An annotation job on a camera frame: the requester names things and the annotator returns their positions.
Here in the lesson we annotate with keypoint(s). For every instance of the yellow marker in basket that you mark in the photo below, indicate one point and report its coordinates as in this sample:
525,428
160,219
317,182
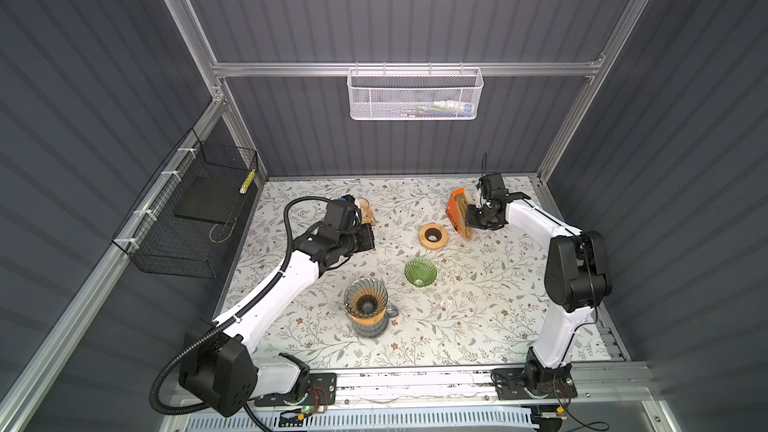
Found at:
247,182

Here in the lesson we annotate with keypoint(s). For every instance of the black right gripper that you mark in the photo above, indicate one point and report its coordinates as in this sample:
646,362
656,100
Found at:
471,220

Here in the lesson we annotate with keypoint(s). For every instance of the clear grey glass pitcher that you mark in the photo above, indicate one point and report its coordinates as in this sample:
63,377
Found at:
377,326

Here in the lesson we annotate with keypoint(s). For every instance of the black wire basket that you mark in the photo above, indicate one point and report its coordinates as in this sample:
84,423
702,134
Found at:
190,220

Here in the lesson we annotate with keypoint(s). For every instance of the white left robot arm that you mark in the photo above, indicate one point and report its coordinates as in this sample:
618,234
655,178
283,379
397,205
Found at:
216,364

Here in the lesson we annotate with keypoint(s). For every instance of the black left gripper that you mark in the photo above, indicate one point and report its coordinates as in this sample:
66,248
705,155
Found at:
366,234

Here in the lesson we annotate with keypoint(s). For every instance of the black pad in basket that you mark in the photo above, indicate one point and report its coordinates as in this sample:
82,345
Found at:
213,201

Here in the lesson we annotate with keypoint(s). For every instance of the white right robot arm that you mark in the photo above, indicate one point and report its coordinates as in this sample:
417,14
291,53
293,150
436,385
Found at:
576,279

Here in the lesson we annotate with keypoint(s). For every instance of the white wire mesh basket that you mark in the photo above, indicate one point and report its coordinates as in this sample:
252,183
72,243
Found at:
414,93

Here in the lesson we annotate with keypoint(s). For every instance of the orange coffee filter box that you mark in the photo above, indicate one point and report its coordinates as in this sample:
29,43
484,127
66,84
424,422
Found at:
456,211

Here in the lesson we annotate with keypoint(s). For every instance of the orange glass pitcher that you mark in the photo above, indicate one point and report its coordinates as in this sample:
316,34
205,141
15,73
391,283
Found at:
368,216

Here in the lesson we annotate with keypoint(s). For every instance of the green glass dripper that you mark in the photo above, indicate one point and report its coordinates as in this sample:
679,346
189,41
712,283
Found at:
420,272

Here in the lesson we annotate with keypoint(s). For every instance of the clear grey glass dripper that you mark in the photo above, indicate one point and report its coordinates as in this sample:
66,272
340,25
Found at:
365,296

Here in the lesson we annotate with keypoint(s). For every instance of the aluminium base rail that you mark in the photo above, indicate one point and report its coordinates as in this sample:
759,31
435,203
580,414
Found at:
605,396

